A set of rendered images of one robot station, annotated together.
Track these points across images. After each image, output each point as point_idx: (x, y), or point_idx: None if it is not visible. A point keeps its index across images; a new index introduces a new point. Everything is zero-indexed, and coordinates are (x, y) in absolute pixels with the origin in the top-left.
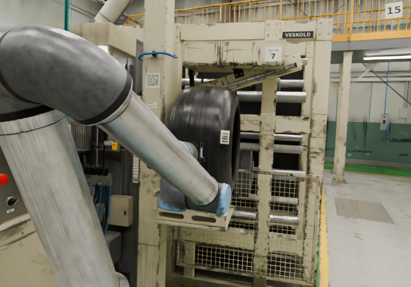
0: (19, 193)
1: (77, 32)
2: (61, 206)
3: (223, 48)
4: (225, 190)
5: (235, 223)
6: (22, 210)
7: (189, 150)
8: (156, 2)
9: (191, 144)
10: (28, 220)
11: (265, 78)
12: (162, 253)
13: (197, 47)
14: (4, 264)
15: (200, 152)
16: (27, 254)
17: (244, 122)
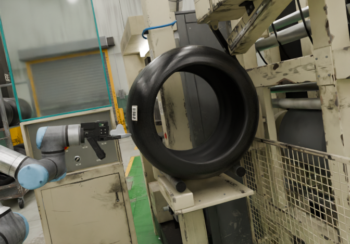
0: (83, 154)
1: (126, 31)
2: None
3: None
4: (22, 169)
5: (285, 216)
6: (87, 165)
7: (51, 134)
8: None
9: (71, 126)
10: (85, 171)
11: (273, 1)
12: (194, 223)
13: None
14: (71, 194)
15: (98, 131)
16: (88, 192)
17: (299, 69)
